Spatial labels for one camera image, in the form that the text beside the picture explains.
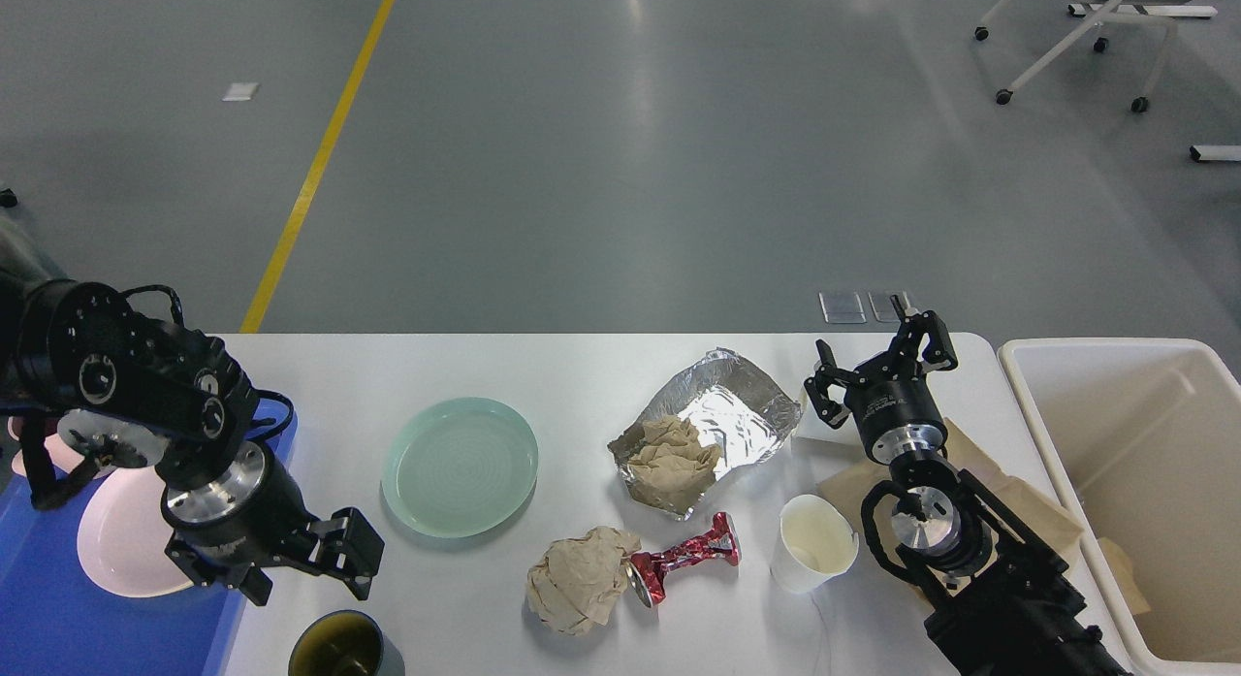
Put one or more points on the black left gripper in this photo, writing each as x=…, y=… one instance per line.
x=253, y=516

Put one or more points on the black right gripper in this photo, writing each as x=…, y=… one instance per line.
x=900, y=414

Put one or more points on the dark teal mug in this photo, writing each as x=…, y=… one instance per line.
x=345, y=642

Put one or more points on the light green plate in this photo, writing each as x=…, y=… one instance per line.
x=460, y=467

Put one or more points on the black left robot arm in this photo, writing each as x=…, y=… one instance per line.
x=98, y=385

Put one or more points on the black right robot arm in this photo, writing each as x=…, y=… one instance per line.
x=1001, y=603

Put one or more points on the right floor socket plate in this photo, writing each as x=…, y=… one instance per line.
x=890, y=306

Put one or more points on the floor socket plate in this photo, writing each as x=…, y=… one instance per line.
x=890, y=306
x=842, y=307

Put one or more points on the lying white paper cup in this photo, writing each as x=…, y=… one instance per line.
x=812, y=427

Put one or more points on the left floor socket plate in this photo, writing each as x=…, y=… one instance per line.
x=842, y=307

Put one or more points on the pink plate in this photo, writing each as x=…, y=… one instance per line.
x=122, y=537

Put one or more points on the upright white paper cup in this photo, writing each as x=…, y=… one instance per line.
x=816, y=543

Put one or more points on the brown paper bag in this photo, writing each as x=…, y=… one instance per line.
x=1043, y=515

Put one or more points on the aluminium foil tray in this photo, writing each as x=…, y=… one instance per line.
x=732, y=401

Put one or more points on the crumpled brown paper in foil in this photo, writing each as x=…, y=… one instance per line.
x=672, y=468

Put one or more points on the blue plastic tray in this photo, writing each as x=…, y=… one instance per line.
x=56, y=621

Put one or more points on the pink mug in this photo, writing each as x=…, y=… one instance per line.
x=62, y=456

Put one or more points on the white plastic bin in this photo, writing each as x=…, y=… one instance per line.
x=1140, y=440

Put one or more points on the brown paper scrap in bin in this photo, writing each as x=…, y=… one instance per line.
x=1122, y=569

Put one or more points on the crumpled brown paper ball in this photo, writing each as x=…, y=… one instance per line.
x=576, y=584

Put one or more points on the crushed red can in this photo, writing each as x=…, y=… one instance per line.
x=647, y=571

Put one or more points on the person in jeans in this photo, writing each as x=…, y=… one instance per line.
x=23, y=262

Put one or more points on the white bar on floor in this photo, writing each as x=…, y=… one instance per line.
x=1202, y=153

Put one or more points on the white rolling chair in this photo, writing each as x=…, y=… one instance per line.
x=1092, y=14

